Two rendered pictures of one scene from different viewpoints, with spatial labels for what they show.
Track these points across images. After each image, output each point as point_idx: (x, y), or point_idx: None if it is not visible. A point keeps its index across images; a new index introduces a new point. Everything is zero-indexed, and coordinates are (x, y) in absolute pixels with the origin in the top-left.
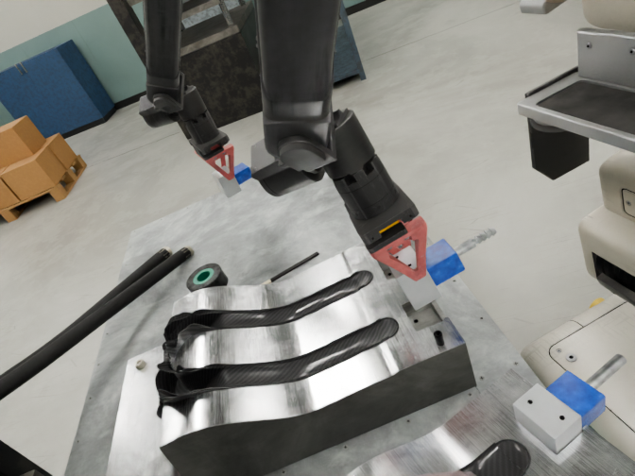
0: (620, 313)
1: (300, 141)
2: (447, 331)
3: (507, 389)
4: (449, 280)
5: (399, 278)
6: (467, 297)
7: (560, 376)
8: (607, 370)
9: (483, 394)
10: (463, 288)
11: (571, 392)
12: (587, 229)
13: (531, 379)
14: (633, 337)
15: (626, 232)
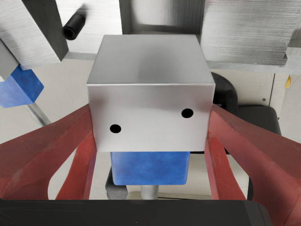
0: (266, 88)
1: None
2: (99, 41)
3: (32, 44)
4: (290, 60)
5: (87, 90)
6: (240, 63)
7: (27, 95)
8: (36, 119)
9: (28, 16)
10: (258, 67)
11: (7, 92)
12: (234, 175)
13: (93, 55)
14: (246, 80)
15: (204, 186)
